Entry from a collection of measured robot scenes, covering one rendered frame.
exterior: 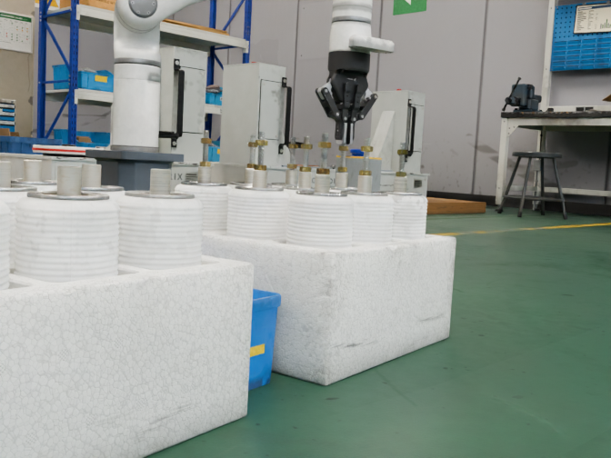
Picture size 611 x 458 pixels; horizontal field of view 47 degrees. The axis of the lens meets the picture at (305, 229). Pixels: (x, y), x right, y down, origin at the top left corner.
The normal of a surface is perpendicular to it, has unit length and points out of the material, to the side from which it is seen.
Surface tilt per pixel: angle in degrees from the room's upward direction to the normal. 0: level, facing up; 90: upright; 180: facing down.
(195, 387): 90
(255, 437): 0
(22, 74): 90
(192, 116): 90
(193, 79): 90
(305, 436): 0
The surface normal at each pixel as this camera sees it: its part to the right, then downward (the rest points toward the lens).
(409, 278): 0.80, 0.10
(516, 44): -0.69, 0.03
